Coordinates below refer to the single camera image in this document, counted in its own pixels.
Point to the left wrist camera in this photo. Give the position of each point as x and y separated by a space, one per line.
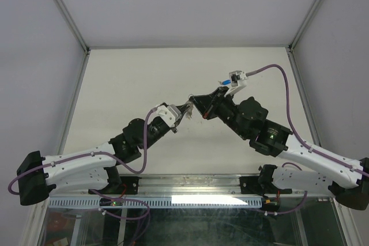
170 114

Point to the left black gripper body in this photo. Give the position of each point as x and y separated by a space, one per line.
174 129

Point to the white slotted cable duct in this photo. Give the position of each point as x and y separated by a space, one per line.
170 202

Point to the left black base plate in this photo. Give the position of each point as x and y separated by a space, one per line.
127 184

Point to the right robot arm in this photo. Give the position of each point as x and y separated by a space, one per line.
343 178

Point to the red handle keyring holder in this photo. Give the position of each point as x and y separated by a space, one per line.
189 115

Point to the blue tag key far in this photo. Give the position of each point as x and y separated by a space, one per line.
224 83

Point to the aluminium mounting rail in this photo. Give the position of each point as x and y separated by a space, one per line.
190 184

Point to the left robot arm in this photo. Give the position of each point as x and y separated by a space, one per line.
39 177

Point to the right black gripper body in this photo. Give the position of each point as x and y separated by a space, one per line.
223 109

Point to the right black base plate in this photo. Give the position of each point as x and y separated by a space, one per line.
250 185

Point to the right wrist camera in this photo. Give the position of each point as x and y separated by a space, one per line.
238 81

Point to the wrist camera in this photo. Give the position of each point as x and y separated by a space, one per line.
170 114
238 81

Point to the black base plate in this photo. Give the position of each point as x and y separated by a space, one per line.
127 184
250 185

